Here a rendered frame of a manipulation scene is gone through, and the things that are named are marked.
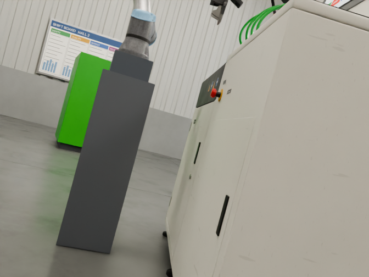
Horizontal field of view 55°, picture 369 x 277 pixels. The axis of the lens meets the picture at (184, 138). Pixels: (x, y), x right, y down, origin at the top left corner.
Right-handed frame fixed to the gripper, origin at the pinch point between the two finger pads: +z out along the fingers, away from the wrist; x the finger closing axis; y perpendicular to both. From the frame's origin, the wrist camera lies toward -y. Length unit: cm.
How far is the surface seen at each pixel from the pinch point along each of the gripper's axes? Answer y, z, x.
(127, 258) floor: 15, 122, 20
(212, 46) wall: -69, -159, -666
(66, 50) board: 241, -47, -604
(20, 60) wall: 323, 2, -596
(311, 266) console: -24, 81, 105
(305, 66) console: -10, 38, 105
